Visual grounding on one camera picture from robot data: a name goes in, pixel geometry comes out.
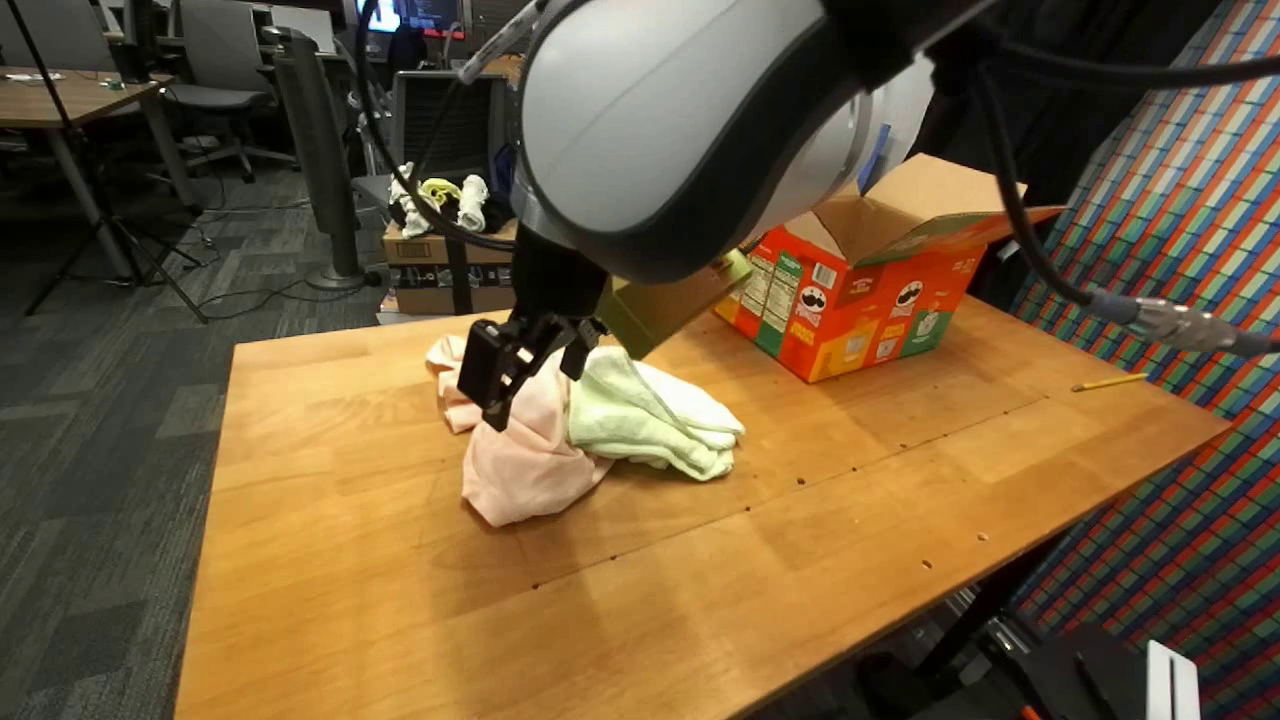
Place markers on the dark grey tall pillar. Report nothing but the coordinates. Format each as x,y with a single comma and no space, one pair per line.
320,145

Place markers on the black equipment under table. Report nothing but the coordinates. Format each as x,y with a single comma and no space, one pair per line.
1040,673

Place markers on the grey office chair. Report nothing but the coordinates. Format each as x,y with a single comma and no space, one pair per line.
223,54

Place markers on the black tripod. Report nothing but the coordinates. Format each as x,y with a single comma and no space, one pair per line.
71,125

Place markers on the pink shirt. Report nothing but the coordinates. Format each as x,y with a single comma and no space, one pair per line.
525,463

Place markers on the wooden office desk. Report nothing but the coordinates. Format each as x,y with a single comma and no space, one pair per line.
64,96

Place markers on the wood and green camera mount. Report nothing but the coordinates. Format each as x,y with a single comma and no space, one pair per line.
653,308

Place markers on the colourful woven patterned panel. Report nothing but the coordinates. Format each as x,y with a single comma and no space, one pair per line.
1201,532

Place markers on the orange Pringles cardboard box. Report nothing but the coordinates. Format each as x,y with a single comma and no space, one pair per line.
852,304

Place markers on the light green shirt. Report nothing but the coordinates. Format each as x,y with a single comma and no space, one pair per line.
653,423

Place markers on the yellow pencil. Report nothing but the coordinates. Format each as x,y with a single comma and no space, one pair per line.
1110,382

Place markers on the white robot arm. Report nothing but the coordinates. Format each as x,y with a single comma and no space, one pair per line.
664,123

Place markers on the small brown cardboard box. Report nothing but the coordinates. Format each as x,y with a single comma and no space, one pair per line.
427,248

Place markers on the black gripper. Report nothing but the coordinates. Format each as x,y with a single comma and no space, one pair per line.
555,294

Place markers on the black open crate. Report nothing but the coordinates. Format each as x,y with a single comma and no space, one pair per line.
447,123

